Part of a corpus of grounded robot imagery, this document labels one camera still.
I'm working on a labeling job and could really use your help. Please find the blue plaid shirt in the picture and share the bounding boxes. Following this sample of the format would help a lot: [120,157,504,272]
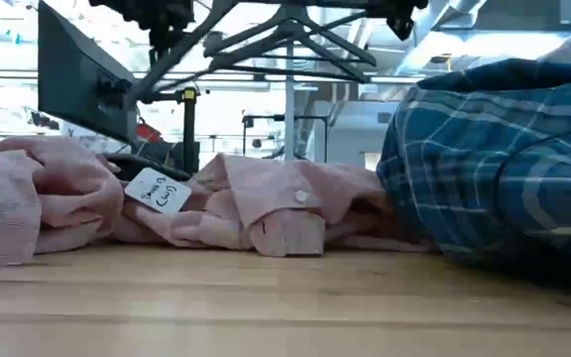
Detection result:
[375,58,571,289]

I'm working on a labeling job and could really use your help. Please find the black computer monitor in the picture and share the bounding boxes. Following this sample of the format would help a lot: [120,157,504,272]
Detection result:
[36,0,141,146]

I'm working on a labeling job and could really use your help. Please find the white paper tag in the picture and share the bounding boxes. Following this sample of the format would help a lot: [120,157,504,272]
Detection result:
[123,167,193,215]

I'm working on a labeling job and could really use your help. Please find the red plastic item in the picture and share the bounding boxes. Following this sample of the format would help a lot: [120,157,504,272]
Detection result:
[135,121,164,146]

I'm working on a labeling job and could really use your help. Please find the pink shirt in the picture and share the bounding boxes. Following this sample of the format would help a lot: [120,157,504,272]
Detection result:
[0,136,433,272]

